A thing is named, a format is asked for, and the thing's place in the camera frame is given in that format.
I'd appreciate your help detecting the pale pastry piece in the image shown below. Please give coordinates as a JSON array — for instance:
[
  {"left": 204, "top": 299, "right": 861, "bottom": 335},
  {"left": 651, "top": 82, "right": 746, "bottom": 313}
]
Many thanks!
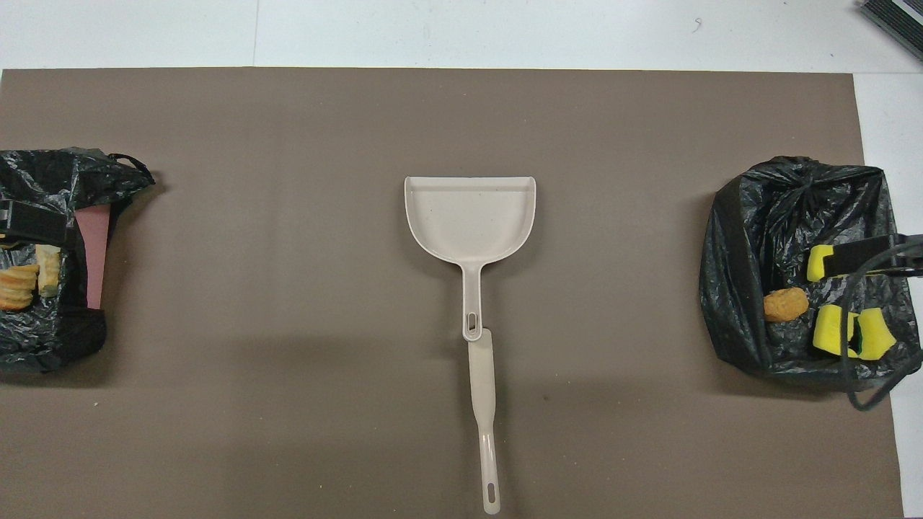
[
  {"left": 36, "top": 245, "right": 63, "bottom": 298},
  {"left": 0, "top": 265, "right": 40, "bottom": 312}
]

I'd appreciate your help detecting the green and yellow sponge piece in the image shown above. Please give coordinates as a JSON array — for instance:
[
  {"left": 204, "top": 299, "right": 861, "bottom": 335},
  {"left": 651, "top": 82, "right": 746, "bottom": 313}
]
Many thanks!
[{"left": 813, "top": 304, "right": 861, "bottom": 355}]

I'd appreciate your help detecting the brown bread roll toy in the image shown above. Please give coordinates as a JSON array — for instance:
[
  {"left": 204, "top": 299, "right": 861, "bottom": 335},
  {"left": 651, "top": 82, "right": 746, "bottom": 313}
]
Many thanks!
[{"left": 764, "top": 288, "right": 811, "bottom": 324}]

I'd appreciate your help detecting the beige plastic dustpan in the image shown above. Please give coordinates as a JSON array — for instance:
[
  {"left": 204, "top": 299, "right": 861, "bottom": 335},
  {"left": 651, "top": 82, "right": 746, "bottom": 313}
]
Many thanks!
[{"left": 403, "top": 175, "right": 537, "bottom": 342}]

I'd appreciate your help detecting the beige hand brush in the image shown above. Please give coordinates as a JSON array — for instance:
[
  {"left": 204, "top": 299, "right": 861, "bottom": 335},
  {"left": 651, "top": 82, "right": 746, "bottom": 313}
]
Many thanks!
[{"left": 467, "top": 328, "right": 502, "bottom": 516}]

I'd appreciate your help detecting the black bag lined bin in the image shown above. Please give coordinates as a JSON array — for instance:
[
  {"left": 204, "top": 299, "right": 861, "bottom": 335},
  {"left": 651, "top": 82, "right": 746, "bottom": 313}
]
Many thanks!
[{"left": 698, "top": 156, "right": 923, "bottom": 390}]

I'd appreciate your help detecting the pink bin with black bag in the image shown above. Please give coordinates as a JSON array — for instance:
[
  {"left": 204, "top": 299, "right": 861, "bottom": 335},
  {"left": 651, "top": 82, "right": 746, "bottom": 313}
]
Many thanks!
[{"left": 0, "top": 148, "right": 156, "bottom": 374}]

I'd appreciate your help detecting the dark ribbed object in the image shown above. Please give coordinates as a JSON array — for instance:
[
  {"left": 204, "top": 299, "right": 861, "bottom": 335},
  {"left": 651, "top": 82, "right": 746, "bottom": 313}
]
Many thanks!
[{"left": 857, "top": 0, "right": 923, "bottom": 62}]

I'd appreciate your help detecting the brown table mat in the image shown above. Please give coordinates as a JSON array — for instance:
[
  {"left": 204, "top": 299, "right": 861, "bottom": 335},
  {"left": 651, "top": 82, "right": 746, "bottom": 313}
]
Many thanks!
[{"left": 0, "top": 67, "right": 906, "bottom": 519}]

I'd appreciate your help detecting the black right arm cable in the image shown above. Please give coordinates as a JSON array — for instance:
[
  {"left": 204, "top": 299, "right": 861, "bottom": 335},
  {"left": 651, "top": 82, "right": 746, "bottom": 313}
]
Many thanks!
[{"left": 839, "top": 241, "right": 923, "bottom": 412}]

